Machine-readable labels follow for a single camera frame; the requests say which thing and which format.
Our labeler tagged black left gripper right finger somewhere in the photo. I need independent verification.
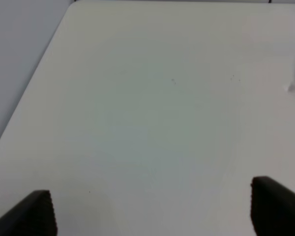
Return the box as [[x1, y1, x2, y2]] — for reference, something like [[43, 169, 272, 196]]
[[250, 176, 295, 236]]

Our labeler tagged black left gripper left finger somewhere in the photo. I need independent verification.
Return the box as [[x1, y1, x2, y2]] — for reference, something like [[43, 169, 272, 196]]
[[0, 190, 58, 236]]

